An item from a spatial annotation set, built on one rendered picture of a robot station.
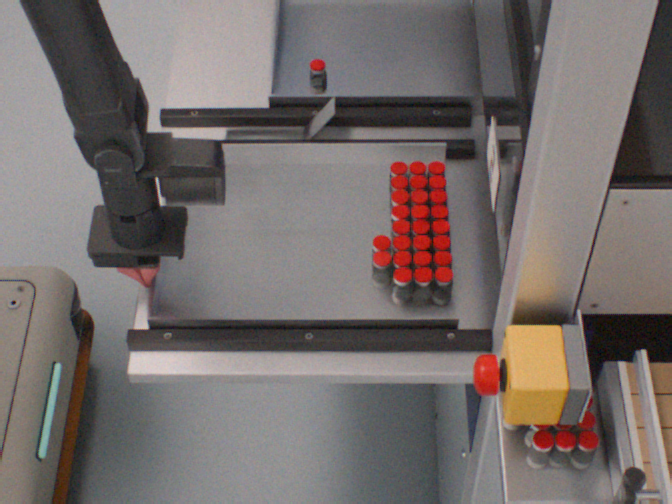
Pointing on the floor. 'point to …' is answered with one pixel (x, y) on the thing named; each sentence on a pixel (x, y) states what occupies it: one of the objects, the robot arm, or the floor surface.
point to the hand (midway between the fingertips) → (147, 278)
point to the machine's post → (562, 181)
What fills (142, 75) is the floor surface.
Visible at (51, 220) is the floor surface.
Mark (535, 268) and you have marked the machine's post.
